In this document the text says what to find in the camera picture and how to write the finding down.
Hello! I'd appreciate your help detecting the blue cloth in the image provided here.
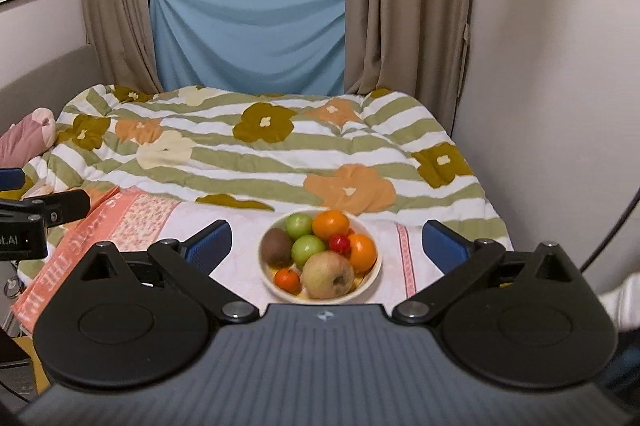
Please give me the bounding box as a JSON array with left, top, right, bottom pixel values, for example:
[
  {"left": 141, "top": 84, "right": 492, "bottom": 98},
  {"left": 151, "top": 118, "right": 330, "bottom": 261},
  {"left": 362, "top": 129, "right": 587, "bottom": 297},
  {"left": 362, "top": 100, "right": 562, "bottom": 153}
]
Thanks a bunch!
[{"left": 149, "top": 0, "right": 347, "bottom": 97}]

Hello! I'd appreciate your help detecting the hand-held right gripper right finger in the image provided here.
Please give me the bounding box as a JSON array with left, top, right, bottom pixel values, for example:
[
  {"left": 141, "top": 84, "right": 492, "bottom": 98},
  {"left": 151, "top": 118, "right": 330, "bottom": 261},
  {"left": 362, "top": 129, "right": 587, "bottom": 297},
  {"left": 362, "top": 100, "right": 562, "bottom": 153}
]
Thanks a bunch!
[{"left": 392, "top": 220, "right": 573, "bottom": 327}]

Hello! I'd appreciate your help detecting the green striped floral quilt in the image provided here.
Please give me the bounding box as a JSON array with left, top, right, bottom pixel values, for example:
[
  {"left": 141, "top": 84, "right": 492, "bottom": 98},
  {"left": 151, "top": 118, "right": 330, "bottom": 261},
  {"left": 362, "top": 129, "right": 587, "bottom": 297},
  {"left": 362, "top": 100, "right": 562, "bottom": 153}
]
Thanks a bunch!
[{"left": 20, "top": 83, "right": 515, "bottom": 253}]

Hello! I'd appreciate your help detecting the brown kiwi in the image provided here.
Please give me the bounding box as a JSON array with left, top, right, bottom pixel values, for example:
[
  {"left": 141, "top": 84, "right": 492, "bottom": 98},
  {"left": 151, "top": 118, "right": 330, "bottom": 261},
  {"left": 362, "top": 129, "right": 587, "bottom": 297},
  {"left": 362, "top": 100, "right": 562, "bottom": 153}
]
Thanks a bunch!
[{"left": 262, "top": 227, "right": 294, "bottom": 268}]

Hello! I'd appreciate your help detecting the green apple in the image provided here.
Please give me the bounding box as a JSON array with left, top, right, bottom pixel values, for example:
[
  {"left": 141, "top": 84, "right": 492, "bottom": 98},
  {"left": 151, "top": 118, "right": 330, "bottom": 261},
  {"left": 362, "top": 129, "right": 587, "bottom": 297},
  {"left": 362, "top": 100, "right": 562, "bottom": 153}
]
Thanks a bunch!
[
  {"left": 285, "top": 212, "right": 315, "bottom": 240},
  {"left": 291, "top": 235, "right": 329, "bottom": 270}
]

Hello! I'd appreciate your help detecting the pink floral bed sheet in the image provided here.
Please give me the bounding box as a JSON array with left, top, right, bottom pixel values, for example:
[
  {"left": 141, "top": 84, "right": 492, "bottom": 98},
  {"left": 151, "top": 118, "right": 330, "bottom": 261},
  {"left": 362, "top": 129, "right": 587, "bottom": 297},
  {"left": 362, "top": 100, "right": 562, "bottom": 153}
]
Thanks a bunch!
[{"left": 10, "top": 185, "right": 516, "bottom": 333}]

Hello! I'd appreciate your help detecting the small tangerine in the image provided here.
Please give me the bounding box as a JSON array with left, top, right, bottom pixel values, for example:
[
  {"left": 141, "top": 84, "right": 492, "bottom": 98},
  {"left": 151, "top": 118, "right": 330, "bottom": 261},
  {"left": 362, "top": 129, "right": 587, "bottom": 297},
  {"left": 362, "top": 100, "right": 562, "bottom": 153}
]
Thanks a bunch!
[{"left": 273, "top": 268, "right": 303, "bottom": 295}]

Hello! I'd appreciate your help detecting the large orange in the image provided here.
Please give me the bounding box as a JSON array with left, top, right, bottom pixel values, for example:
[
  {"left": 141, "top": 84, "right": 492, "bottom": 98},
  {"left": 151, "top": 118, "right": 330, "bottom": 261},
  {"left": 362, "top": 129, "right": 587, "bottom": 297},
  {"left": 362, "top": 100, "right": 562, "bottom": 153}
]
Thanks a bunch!
[{"left": 312, "top": 210, "right": 350, "bottom": 243}]

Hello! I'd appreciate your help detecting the white cloth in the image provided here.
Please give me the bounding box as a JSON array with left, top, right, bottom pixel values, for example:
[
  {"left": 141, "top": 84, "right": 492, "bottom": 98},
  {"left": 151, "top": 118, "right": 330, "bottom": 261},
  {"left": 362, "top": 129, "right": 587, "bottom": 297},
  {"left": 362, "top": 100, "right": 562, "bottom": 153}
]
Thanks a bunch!
[{"left": 597, "top": 272, "right": 640, "bottom": 333}]

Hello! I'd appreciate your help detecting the medium orange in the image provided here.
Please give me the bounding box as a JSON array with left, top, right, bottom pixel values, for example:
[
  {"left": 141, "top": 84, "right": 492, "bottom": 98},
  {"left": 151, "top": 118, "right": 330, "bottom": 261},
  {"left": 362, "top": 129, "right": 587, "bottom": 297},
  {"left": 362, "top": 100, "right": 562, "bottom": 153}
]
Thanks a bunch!
[{"left": 346, "top": 232, "right": 378, "bottom": 271}]

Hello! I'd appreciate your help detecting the red yellow apple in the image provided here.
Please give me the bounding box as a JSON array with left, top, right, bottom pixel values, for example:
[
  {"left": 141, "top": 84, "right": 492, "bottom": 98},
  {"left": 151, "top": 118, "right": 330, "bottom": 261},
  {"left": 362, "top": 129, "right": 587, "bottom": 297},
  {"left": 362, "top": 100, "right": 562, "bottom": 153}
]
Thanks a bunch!
[{"left": 301, "top": 251, "right": 356, "bottom": 300}]

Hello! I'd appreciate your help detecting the pink plush toy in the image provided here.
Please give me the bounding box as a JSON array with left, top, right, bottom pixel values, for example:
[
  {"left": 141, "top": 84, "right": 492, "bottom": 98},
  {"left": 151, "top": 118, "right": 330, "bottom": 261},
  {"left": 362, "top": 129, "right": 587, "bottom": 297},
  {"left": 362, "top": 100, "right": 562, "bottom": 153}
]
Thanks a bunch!
[{"left": 0, "top": 107, "right": 56, "bottom": 168}]

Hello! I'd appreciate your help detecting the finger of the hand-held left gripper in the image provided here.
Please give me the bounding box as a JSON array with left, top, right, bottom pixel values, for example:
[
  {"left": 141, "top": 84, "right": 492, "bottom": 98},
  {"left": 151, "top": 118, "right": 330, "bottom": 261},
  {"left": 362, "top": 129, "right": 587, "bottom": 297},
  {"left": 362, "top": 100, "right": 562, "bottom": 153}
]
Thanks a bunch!
[
  {"left": 0, "top": 188, "right": 92, "bottom": 225},
  {"left": 0, "top": 168, "right": 27, "bottom": 193}
]

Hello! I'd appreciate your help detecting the black cable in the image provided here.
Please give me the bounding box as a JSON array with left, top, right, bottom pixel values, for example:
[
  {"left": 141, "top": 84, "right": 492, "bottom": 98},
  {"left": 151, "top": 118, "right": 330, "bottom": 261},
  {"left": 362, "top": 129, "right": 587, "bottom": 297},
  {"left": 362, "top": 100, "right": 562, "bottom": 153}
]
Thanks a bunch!
[{"left": 579, "top": 186, "right": 640, "bottom": 271}]

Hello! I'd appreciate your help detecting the cream oval bowl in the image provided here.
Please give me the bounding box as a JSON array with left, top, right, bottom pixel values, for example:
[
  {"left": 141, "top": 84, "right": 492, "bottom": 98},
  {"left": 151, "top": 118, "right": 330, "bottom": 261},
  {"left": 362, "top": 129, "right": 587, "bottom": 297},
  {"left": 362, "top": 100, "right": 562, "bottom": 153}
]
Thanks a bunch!
[{"left": 258, "top": 208, "right": 384, "bottom": 305}]

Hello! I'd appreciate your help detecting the grey bed headboard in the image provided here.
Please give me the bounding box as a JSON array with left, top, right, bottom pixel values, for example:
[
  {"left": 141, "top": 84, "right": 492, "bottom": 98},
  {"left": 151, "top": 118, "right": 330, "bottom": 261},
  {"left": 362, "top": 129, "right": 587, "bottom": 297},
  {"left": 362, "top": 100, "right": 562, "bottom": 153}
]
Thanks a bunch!
[{"left": 0, "top": 42, "right": 103, "bottom": 129}]

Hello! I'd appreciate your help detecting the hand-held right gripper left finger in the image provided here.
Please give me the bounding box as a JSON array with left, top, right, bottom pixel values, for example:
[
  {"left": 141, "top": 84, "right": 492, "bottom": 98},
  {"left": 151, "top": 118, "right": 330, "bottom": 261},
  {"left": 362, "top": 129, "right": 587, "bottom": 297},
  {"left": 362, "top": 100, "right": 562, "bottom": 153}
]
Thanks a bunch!
[{"left": 80, "top": 220, "right": 261, "bottom": 324}]

